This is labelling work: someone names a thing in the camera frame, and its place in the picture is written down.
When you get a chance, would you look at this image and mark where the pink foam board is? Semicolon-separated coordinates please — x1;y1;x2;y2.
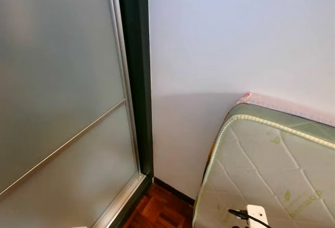
234;92;335;127

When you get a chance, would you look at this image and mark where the quilted white green mattress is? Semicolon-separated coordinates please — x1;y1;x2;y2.
192;102;335;228

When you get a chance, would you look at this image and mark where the dark baseboard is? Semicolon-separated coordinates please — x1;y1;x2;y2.
153;177;195;206

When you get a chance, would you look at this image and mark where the frosted glass sliding door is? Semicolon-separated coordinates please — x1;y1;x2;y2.
0;0;146;228

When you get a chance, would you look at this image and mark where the dark door frame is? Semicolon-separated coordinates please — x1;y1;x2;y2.
107;0;155;228

